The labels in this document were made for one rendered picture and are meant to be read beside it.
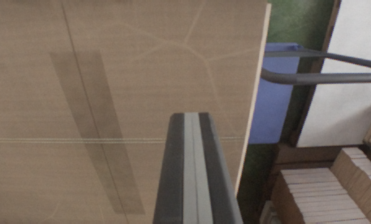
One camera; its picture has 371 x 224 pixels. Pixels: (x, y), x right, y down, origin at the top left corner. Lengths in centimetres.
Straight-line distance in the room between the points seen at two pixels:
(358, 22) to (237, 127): 139
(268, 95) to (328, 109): 55
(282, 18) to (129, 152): 128
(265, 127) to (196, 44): 129
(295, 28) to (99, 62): 135
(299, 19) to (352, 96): 69
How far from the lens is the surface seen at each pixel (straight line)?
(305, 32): 149
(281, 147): 179
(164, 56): 18
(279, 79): 48
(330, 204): 188
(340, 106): 176
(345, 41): 154
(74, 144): 26
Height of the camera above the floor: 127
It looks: 59 degrees down
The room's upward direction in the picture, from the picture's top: 180 degrees clockwise
